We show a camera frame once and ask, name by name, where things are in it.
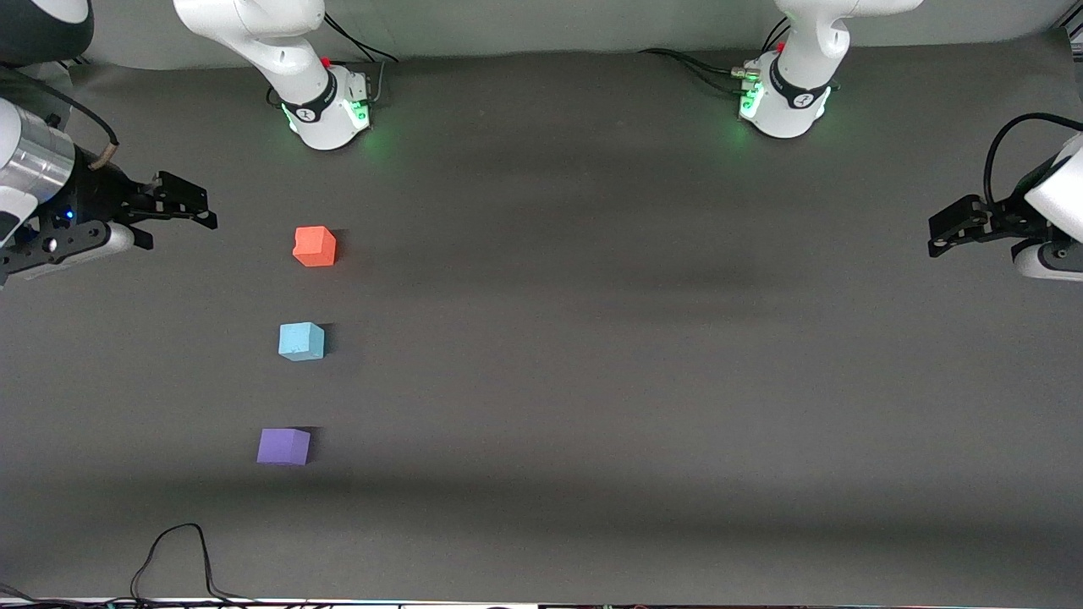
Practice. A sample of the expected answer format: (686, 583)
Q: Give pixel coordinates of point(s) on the aluminium frame profile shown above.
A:
(1076, 42)

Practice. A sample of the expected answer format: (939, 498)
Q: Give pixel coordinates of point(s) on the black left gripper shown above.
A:
(1008, 211)

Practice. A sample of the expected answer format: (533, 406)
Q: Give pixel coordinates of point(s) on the light blue foam block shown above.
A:
(300, 341)

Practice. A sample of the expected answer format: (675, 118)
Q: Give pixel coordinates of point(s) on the orange foam block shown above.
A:
(314, 247)

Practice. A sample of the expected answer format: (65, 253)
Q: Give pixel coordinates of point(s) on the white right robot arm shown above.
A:
(321, 118)

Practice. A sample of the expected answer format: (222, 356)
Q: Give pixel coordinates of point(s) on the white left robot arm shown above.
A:
(791, 110)

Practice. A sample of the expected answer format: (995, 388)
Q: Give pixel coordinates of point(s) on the dark grey table mat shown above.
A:
(592, 381)

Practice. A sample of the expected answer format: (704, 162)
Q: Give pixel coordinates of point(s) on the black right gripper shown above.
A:
(95, 196)

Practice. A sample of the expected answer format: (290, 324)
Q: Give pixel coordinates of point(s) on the purple foam block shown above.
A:
(283, 447)

